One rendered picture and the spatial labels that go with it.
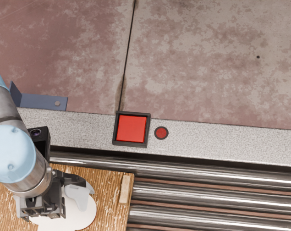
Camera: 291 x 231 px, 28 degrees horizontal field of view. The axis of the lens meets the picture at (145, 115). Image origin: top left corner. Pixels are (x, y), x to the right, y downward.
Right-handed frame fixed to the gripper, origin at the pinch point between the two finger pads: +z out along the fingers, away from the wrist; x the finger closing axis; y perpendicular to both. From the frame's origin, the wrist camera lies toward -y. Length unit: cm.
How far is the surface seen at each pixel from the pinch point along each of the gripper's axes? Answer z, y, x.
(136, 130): 6.7, -13.9, 16.5
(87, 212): 4.9, 3.5, 5.2
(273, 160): 8.0, -4.4, 44.8
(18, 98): 95, -65, -34
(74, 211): 4.9, 2.8, 2.5
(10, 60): 100, -85, -39
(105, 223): 6.0, 5.8, 8.6
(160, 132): 8.0, -13.4, 21.6
